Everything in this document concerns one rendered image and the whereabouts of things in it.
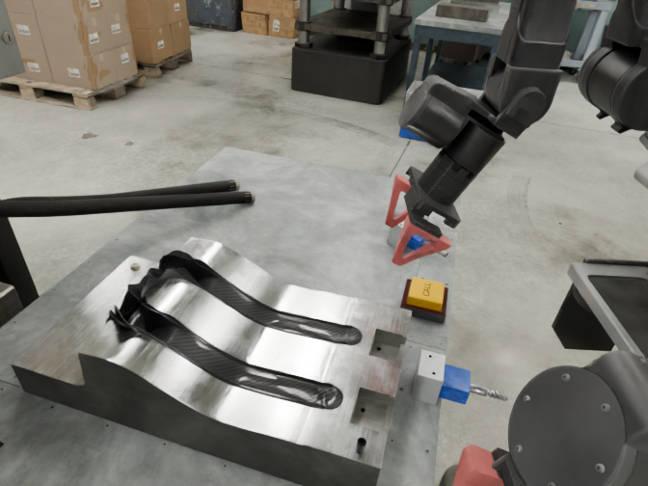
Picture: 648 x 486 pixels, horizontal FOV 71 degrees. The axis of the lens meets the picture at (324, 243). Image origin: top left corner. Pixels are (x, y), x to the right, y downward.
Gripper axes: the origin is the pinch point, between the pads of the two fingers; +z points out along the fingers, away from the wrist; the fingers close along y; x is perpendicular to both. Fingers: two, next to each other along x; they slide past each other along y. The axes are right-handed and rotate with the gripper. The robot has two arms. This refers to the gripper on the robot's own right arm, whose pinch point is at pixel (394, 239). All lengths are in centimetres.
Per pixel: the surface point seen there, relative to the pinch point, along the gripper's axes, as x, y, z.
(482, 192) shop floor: 131, -209, 45
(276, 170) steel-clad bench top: -12, -60, 28
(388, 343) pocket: 6.0, 8.1, 11.7
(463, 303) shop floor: 97, -99, 63
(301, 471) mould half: -3.0, 25.9, 19.9
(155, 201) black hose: -35, -26, 31
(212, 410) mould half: -15.1, 21.9, 20.2
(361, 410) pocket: 2.2, 19.1, 14.3
